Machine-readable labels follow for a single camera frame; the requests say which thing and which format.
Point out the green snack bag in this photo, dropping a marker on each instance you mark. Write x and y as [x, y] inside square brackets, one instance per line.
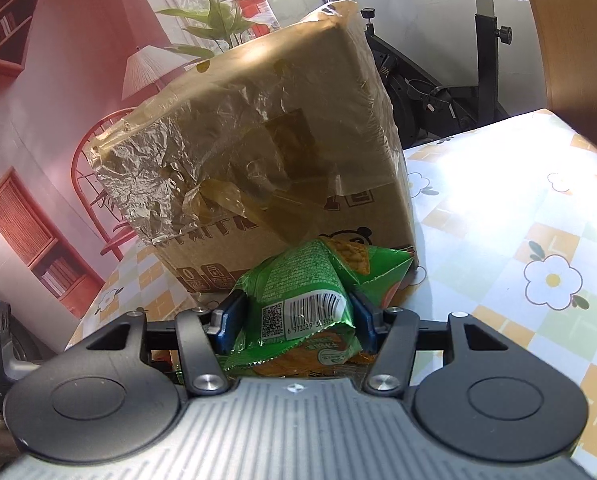
[316, 307]

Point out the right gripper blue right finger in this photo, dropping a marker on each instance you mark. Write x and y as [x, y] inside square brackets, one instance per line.
[391, 338]

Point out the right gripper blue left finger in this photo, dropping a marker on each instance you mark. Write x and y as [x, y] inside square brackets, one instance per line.
[200, 344]

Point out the floral checkered tablecloth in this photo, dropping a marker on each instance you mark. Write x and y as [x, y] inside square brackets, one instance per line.
[506, 220]

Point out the brown cardboard box with liner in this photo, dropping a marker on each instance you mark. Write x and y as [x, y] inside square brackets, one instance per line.
[286, 138]

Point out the pink room-print wall backdrop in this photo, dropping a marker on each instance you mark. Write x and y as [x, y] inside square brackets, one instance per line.
[64, 66]

